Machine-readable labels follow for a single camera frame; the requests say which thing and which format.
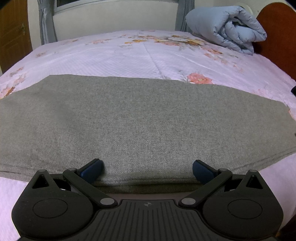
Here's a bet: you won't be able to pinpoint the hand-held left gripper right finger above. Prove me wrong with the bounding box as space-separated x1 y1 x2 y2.
178 159 267 208

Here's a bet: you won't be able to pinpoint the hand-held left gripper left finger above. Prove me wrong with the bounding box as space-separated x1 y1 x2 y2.
29 159 118 208

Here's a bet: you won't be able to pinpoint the grey pants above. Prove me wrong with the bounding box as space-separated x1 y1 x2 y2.
0 75 296 194

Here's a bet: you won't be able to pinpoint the pink floral bed sheet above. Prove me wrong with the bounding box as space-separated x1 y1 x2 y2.
0 30 296 241

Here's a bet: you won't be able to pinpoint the light blue folded duvet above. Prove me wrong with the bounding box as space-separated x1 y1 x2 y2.
185 6 268 55

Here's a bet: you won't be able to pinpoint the grey curtain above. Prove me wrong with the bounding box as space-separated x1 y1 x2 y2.
37 0 58 46
174 0 196 32

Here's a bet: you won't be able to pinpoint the brown wooden door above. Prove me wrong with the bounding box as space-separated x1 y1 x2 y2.
0 0 33 75

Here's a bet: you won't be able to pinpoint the red wooden headboard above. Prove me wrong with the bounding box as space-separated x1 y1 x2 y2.
256 3 296 82

